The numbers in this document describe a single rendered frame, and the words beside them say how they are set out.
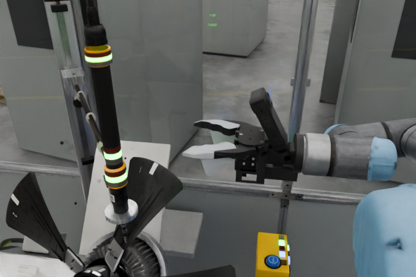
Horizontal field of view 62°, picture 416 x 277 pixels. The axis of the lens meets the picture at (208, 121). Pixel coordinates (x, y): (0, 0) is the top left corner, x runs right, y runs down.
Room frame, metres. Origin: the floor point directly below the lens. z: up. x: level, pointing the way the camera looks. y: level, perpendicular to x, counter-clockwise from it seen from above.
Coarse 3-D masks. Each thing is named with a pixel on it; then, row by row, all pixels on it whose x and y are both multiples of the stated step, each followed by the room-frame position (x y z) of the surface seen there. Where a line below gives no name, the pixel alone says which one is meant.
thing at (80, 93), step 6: (84, 0) 0.66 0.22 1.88; (90, 0) 0.58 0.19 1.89; (84, 6) 0.65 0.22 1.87; (90, 6) 0.58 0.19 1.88; (84, 12) 0.65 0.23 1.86; (84, 18) 0.65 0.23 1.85; (84, 24) 0.66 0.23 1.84; (78, 90) 1.02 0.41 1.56; (78, 96) 1.00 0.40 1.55; (84, 96) 1.00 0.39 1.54; (84, 102) 0.93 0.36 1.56; (90, 114) 0.85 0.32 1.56; (90, 120) 0.82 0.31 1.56; (96, 126) 0.78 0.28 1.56; (96, 132) 0.75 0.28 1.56; (102, 144) 0.70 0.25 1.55
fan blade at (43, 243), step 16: (32, 176) 0.75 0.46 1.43; (16, 192) 0.75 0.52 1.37; (32, 192) 0.73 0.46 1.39; (16, 208) 0.74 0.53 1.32; (32, 208) 0.71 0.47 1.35; (16, 224) 0.74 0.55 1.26; (32, 224) 0.71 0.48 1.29; (48, 224) 0.68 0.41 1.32; (32, 240) 0.72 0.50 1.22; (48, 240) 0.67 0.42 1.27; (64, 256) 0.65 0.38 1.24
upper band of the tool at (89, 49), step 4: (84, 48) 0.58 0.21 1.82; (88, 48) 0.59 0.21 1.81; (92, 48) 0.60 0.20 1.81; (96, 48) 0.60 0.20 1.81; (100, 48) 0.60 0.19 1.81; (104, 48) 0.60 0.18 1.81; (108, 48) 0.58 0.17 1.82; (88, 52) 0.56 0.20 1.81; (92, 52) 0.56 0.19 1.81; (96, 52) 0.56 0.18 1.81; (100, 52) 0.56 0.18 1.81; (104, 52) 0.57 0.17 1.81; (104, 56) 0.56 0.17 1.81; (108, 60) 0.57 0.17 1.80
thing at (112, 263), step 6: (114, 240) 0.69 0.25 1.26; (114, 246) 0.67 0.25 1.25; (108, 252) 0.67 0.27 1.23; (120, 252) 0.63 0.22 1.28; (108, 258) 0.65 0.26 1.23; (114, 258) 0.63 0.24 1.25; (120, 258) 0.62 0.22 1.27; (108, 264) 0.63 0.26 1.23; (114, 264) 0.61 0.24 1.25; (114, 270) 0.60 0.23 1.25
